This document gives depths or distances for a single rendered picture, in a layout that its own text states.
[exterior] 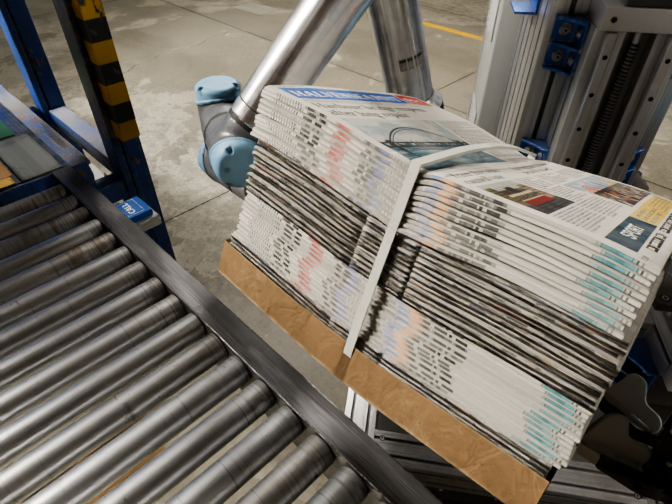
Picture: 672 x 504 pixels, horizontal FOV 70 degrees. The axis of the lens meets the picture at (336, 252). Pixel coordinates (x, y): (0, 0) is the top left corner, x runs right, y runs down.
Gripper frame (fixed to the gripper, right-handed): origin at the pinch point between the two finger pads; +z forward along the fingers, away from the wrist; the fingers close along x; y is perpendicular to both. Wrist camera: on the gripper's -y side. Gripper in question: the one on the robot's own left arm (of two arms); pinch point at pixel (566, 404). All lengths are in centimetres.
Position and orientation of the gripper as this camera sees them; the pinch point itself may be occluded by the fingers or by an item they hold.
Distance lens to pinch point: 62.8
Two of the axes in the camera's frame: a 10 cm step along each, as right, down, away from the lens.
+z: -7.1, -4.7, 5.3
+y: 2.6, -8.7, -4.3
